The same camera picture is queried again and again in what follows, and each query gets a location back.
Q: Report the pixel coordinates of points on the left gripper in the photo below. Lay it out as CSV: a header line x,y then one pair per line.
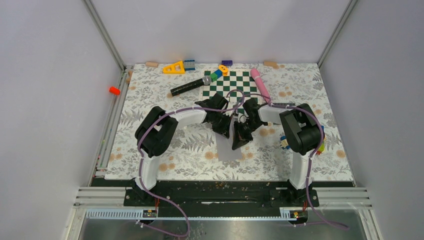
x,y
224,130

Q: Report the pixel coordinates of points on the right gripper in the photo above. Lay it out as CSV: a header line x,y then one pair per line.
x,y
240,138

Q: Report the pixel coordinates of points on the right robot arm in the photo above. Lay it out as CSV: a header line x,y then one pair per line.
x,y
302,130

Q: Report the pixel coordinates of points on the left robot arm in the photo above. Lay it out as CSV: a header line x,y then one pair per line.
x,y
155,133

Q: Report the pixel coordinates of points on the floral table cloth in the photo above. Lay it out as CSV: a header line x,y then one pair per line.
x,y
192,154

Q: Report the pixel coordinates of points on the beige toy car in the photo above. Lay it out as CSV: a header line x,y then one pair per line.
x,y
284,143

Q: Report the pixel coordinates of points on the green white chessboard mat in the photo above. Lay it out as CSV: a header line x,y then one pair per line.
x,y
234,80

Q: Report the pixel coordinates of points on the black toy microphone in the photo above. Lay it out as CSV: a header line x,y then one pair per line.
x,y
205,80

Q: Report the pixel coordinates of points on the purple lego brick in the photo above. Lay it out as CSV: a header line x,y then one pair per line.
x,y
227,62

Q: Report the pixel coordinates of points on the blue lego brick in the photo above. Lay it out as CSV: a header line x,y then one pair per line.
x,y
189,65

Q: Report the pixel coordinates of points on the yellow triangle toy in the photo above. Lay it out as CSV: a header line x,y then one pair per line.
x,y
175,68

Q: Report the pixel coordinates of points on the wooden cylinder block right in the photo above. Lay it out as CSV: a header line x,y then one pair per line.
x,y
271,64

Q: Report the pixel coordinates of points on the wooden cylinder block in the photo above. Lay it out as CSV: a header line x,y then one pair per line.
x,y
151,64
271,64

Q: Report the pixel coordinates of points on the rainbow lego stack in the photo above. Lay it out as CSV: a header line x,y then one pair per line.
x,y
322,147

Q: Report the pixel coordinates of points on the wooden cylinder block left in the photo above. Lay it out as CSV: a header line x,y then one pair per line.
x,y
151,64

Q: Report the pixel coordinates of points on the orange cap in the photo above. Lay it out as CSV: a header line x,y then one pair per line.
x,y
115,91

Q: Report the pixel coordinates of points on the colourful block chain toy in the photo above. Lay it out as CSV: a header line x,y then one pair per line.
x,y
221,71

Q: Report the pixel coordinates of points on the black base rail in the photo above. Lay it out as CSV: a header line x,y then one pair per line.
x,y
212,198

